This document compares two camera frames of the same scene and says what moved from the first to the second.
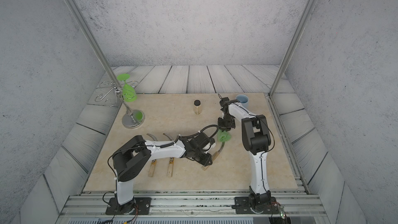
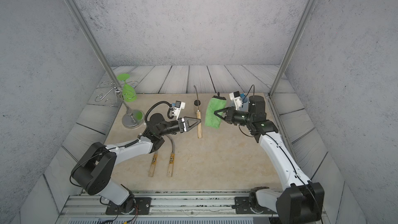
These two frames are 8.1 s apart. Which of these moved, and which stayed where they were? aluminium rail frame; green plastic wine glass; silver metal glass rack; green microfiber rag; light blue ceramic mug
Moved: green microfiber rag
Stayed: light blue ceramic mug; green plastic wine glass; aluminium rail frame; silver metal glass rack
